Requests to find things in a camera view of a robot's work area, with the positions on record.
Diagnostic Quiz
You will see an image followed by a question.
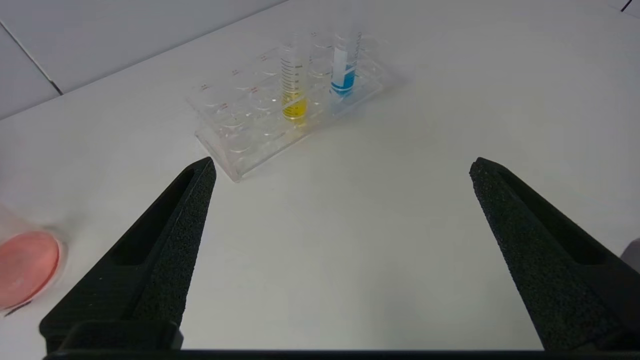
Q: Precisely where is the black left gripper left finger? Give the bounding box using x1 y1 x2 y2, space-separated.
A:
39 156 218 352

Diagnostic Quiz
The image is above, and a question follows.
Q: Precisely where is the clear plastic test tube rack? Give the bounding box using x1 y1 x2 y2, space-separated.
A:
186 31 393 183

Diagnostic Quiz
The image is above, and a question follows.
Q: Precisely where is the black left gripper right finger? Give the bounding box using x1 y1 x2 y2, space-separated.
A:
468 157 640 352

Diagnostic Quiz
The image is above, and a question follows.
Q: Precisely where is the test tube with yellow pigment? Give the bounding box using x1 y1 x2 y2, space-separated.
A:
278 34 309 122

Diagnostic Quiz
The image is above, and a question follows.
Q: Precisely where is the test tube with blue pigment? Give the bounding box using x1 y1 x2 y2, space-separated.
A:
329 31 363 98

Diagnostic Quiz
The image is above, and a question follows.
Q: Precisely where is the clear glass beaker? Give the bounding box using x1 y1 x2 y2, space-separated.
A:
0 200 69 315

